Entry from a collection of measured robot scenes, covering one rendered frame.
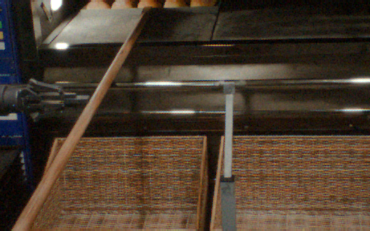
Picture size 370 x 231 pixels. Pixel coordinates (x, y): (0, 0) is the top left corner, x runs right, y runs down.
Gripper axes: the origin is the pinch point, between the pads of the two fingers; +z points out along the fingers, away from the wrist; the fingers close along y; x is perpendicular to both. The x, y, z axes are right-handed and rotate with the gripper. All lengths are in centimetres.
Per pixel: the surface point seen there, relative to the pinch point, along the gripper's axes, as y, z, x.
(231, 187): 26, 44, 4
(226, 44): 1, 39, -56
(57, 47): 1, -20, -57
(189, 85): 2.4, 30.1, -18.3
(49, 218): 55, -22, -30
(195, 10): -1, 24, -100
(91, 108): -1.2, 6.7, 10.6
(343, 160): 42, 79, -50
